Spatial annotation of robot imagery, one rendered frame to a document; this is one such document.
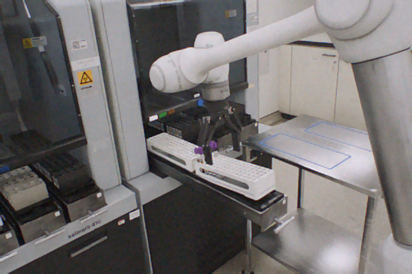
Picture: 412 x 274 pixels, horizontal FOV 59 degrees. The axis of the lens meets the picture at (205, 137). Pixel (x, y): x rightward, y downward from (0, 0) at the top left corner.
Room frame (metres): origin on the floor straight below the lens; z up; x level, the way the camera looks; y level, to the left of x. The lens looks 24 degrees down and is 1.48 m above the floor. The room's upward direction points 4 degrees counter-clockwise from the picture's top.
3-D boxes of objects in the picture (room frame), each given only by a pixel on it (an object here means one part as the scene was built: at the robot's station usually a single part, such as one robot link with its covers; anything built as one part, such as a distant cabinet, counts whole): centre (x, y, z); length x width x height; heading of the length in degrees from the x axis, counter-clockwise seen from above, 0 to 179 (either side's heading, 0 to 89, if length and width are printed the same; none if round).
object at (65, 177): (1.16, 0.49, 0.85); 0.12 x 0.02 x 0.06; 131
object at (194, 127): (1.52, 0.07, 0.85); 0.12 x 0.02 x 0.06; 131
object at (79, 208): (1.33, 0.64, 0.78); 0.73 x 0.14 x 0.09; 41
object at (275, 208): (1.21, 0.00, 0.78); 0.73 x 0.14 x 0.09; 41
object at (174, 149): (1.35, 0.12, 0.83); 0.30 x 0.10 x 0.06; 41
